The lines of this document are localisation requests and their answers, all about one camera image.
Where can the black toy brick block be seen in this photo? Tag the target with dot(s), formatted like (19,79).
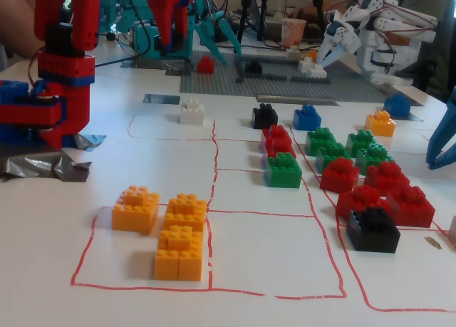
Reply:
(183,38)
(265,117)
(253,67)
(374,232)

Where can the blue toy brick block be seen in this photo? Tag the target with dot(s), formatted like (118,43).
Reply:
(307,119)
(397,106)

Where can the small brown scrap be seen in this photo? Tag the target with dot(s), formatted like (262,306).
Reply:
(432,243)

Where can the pink dotted paper cup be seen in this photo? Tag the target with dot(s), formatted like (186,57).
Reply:
(294,33)

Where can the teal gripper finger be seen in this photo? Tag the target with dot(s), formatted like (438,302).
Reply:
(229,35)
(212,42)

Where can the white toy brick block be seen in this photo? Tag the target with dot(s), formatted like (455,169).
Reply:
(311,68)
(192,114)

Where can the yellow toy brick block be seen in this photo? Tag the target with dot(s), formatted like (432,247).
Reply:
(180,255)
(185,211)
(135,213)
(380,124)

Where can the red toy brick block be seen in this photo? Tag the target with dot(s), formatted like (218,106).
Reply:
(277,132)
(281,147)
(360,200)
(338,175)
(386,179)
(206,65)
(411,207)

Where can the silver duct tape patch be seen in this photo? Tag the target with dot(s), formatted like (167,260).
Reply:
(153,65)

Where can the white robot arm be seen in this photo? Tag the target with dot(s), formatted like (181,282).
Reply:
(388,38)

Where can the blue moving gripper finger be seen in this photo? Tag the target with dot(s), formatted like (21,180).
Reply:
(184,4)

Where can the grey studded baseplate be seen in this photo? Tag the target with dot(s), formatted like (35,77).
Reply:
(221,84)

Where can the red fixed gripper finger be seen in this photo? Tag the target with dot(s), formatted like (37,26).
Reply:
(162,10)

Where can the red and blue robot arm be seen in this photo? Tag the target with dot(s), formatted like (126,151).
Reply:
(67,102)

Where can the bare person forearm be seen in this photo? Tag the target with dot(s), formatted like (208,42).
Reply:
(18,20)

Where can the green toy brick block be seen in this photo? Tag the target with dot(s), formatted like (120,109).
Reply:
(320,138)
(360,140)
(331,157)
(283,172)
(374,159)

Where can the crumpled silver duct tape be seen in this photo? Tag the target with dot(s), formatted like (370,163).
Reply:
(35,163)

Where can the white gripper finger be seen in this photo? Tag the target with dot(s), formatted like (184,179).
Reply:
(329,52)
(338,58)

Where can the beige toy brick block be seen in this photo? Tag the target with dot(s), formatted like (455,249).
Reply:
(295,52)

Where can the orange toy brick block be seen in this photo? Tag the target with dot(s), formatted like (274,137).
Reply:
(313,55)

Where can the blue idle gripper finger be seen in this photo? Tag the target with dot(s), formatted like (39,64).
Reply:
(440,134)
(449,157)

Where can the black round microphone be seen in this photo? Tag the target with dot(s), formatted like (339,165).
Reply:
(111,36)

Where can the grey duct tape strip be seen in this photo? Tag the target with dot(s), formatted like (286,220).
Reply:
(299,100)

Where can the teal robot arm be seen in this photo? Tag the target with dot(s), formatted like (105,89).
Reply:
(146,38)

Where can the black tripod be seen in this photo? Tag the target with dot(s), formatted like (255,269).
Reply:
(317,6)
(246,10)

